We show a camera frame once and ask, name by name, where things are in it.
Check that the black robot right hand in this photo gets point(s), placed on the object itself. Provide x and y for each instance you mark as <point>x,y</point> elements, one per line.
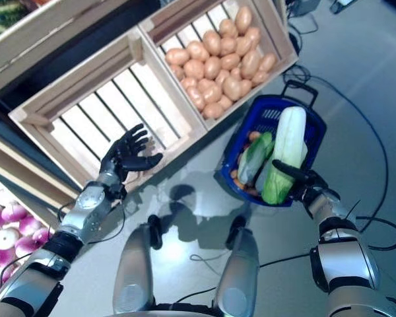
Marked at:
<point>307,185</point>

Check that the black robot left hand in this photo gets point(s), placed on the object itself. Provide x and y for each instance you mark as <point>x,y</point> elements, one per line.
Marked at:
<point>122,155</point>

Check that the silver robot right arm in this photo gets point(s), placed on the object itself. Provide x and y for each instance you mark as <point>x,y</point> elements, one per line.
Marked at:
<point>343,261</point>

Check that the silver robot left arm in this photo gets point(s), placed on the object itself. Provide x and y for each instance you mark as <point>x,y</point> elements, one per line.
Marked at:
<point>89,198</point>

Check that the blue plastic shopping basket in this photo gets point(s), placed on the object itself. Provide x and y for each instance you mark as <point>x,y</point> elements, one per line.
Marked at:
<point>315,135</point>

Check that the orange round fruit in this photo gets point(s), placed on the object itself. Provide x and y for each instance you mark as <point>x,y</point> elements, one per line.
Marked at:
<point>253,135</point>

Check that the wide slatted wooden crate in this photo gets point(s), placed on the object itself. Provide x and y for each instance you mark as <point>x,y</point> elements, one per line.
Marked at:
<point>69,77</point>

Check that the robot right leg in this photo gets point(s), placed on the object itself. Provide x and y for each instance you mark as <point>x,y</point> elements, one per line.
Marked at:
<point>237,264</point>

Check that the robot leg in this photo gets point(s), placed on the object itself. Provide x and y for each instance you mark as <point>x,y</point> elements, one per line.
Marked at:
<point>237,264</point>
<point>132,264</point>

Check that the robot left leg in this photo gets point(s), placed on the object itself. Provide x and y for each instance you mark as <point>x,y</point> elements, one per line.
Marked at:
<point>132,264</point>

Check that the white onion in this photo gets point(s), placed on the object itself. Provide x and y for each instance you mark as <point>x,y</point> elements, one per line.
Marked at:
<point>6,238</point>

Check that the wooden crate of potatoes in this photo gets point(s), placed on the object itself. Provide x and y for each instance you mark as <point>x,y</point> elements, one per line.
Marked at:
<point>277,33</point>

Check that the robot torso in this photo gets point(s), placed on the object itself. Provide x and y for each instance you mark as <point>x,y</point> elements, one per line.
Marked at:
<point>178,312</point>

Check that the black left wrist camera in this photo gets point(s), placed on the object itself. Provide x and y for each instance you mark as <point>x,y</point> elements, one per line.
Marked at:
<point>118,191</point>

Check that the wooden display shelf frame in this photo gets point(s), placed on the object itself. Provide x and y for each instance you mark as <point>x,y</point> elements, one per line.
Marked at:
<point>26,165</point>

